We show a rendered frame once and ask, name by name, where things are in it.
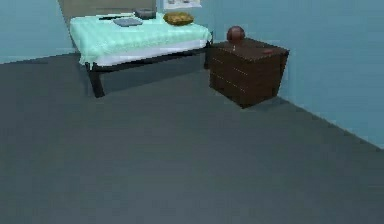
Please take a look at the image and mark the dark brown chest of drawers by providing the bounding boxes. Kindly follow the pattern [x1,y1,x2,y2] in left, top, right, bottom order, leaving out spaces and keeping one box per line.
[208,37,290,110]

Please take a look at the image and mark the brown ball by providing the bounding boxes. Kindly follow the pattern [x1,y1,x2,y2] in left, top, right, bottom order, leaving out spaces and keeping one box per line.
[226,25,247,44]

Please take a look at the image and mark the bed with mint green cover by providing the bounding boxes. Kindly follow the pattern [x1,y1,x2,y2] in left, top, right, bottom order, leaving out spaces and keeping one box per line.
[57,0,214,99]

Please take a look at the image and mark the yellow pillow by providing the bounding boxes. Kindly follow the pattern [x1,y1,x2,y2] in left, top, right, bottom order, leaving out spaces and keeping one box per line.
[162,11,195,27]

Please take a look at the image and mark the dark grey pillow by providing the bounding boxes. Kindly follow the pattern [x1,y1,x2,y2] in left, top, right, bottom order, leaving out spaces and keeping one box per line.
[133,8,157,20]

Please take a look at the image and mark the white framed picture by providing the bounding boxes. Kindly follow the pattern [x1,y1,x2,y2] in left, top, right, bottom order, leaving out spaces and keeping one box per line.
[162,0,203,10]

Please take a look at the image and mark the thin black stick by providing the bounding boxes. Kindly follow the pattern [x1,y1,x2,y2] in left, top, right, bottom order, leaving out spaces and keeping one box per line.
[98,14,126,21]

